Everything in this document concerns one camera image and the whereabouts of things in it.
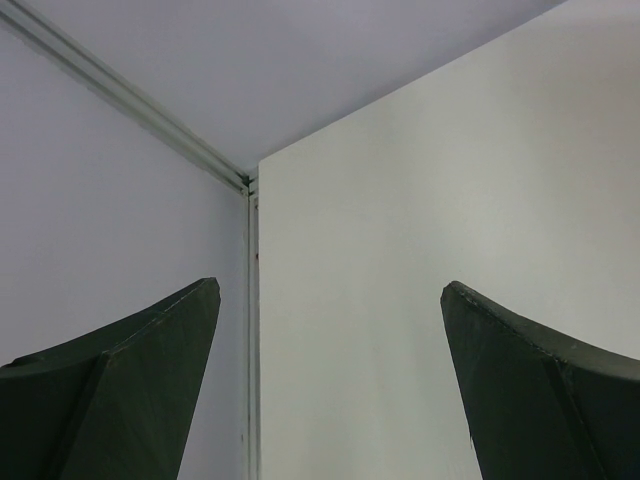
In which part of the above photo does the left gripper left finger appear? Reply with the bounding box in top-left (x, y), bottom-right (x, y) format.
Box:
top-left (1, 278), bottom-right (221, 479)

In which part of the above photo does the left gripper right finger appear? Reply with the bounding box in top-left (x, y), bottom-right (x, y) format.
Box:
top-left (440, 281), bottom-right (639, 479)

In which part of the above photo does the left aluminium corner post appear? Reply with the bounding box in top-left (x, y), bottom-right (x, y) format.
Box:
top-left (1, 1), bottom-right (259, 479)

